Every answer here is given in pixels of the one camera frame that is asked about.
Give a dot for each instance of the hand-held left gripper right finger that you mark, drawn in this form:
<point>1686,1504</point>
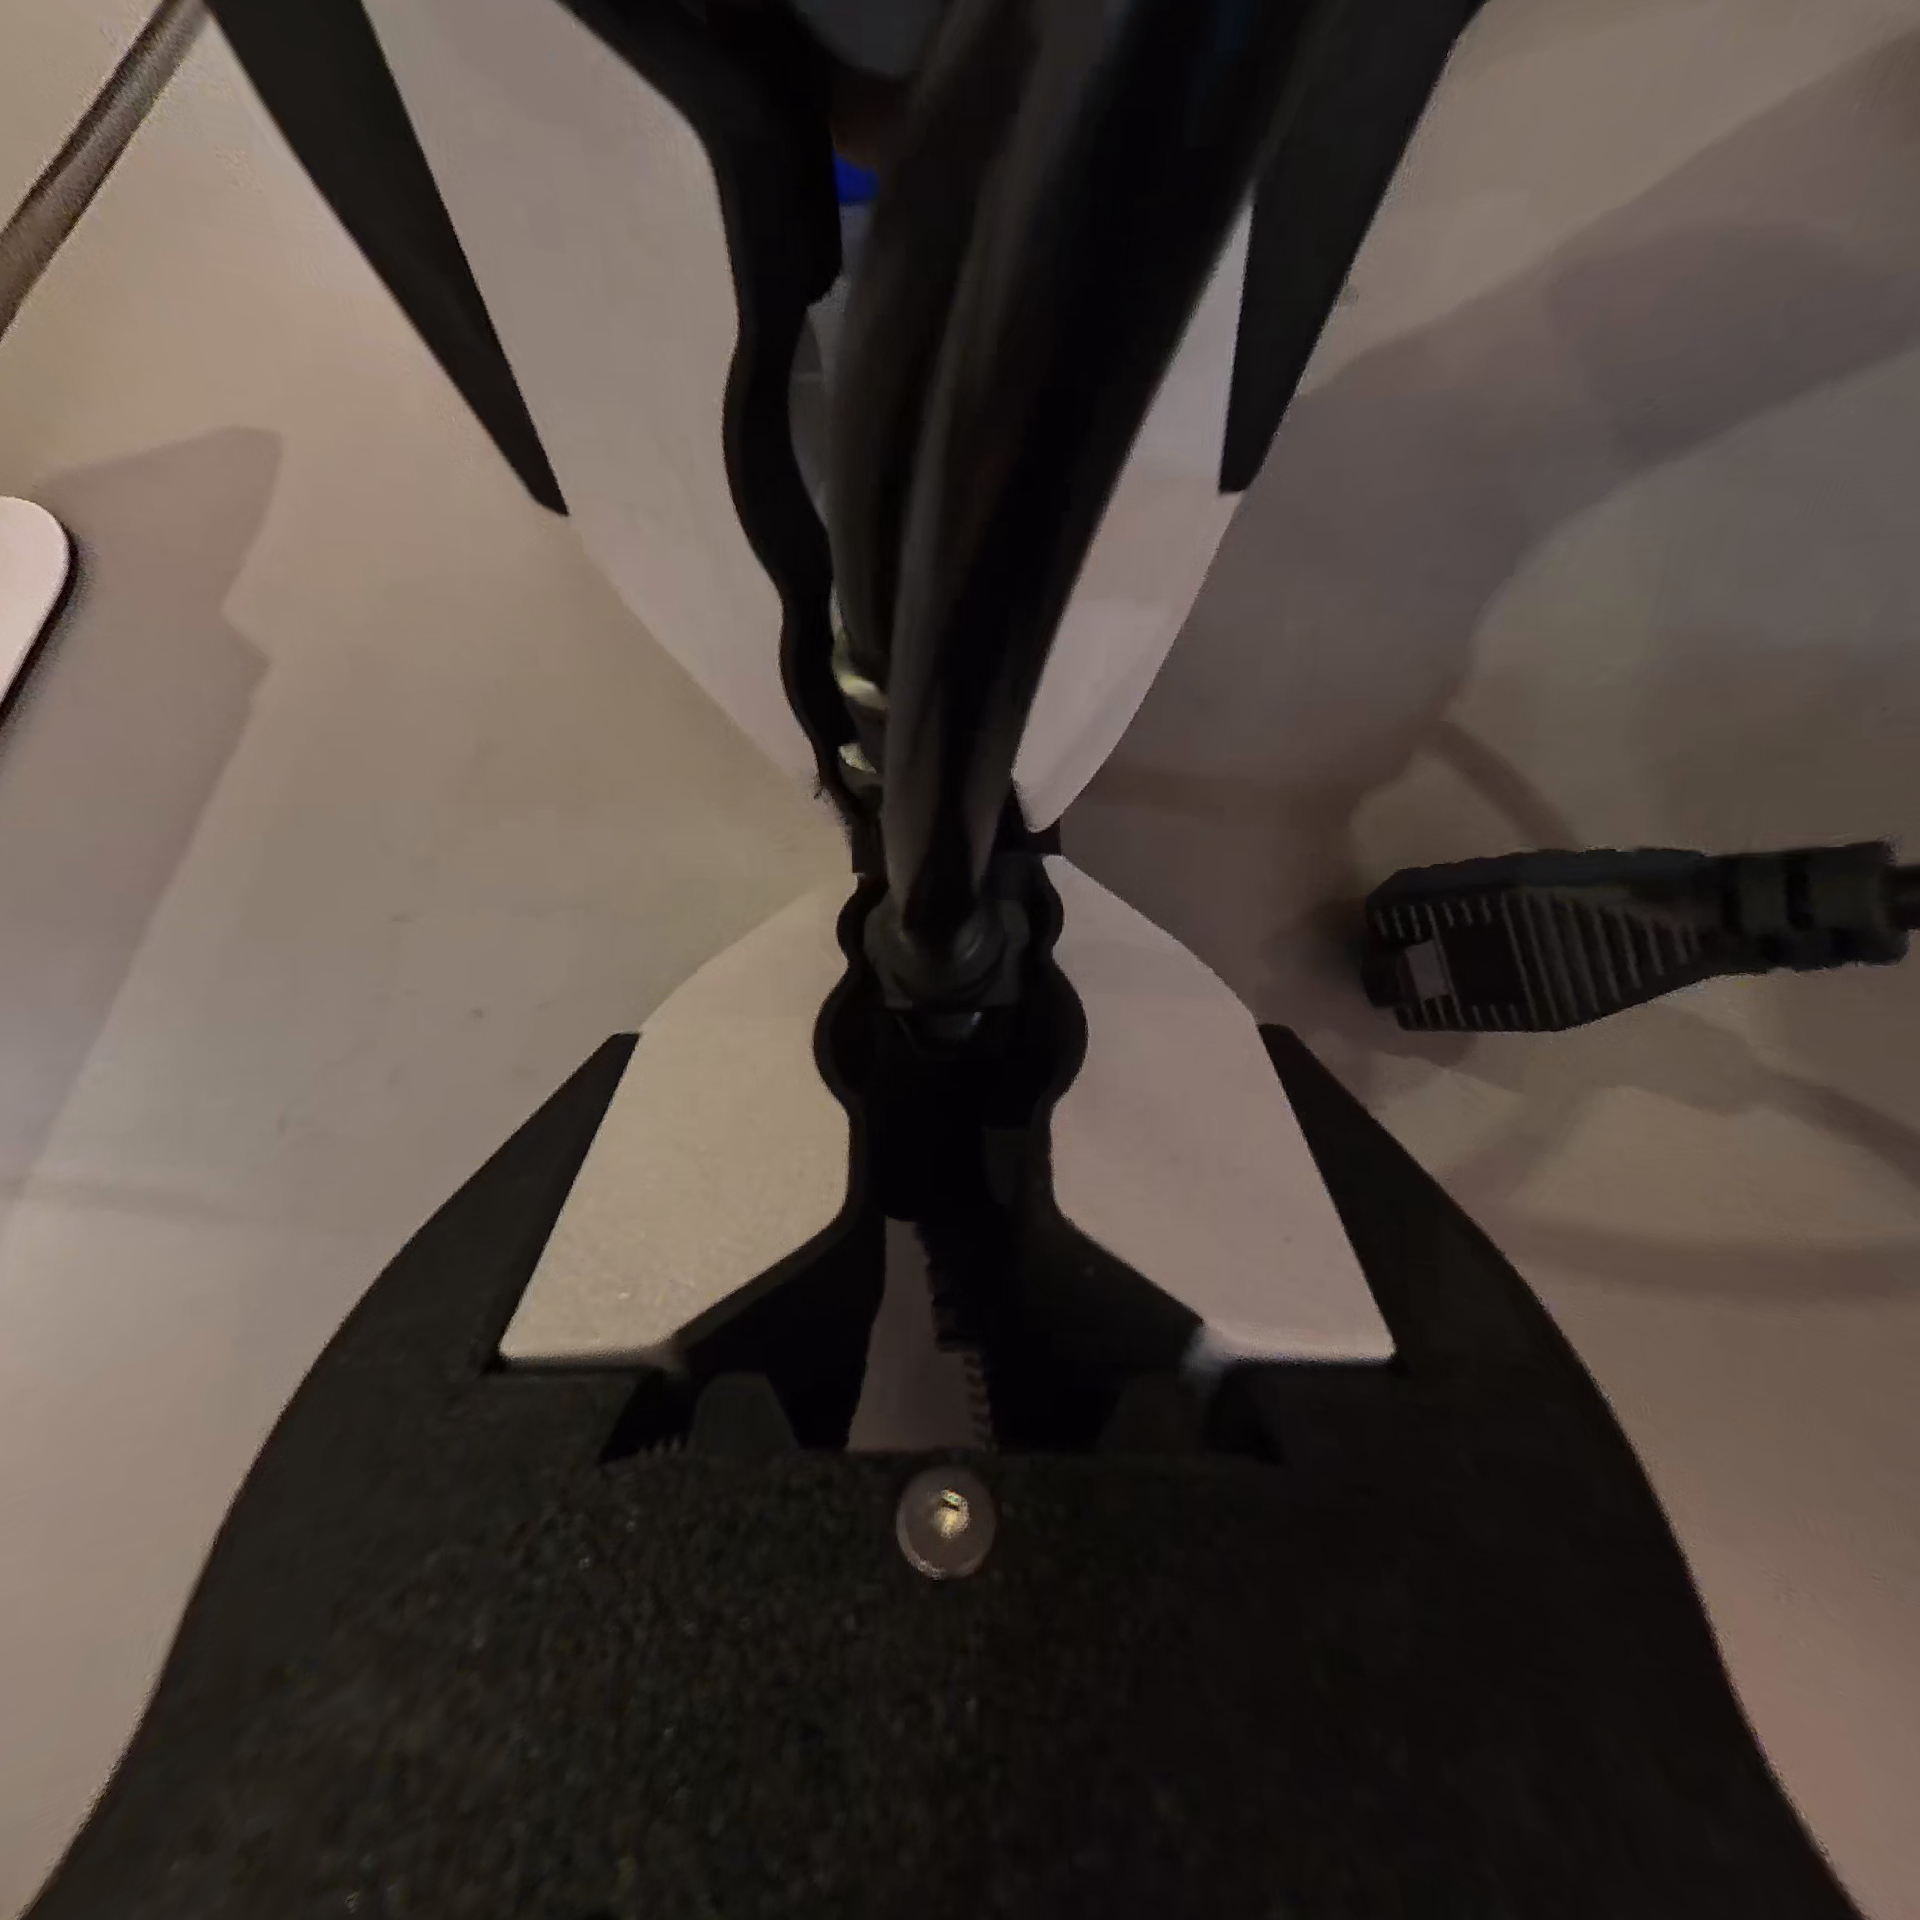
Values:
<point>1199,1186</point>

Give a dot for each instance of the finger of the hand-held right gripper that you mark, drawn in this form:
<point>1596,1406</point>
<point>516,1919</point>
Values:
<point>1141,602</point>
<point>601,374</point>

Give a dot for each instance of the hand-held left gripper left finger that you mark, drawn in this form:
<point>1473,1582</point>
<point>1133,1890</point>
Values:
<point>705,1186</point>

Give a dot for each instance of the black power strip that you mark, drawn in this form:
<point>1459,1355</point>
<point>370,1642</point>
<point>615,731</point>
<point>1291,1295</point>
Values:
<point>961,1116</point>

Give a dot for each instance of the grey desk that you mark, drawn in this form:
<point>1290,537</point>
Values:
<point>301,899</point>

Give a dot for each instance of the blue plastic bin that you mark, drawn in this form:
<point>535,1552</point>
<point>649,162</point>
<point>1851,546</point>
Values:
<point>853,181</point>

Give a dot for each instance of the white stand with flat base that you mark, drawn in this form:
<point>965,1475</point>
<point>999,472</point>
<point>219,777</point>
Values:
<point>27,602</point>

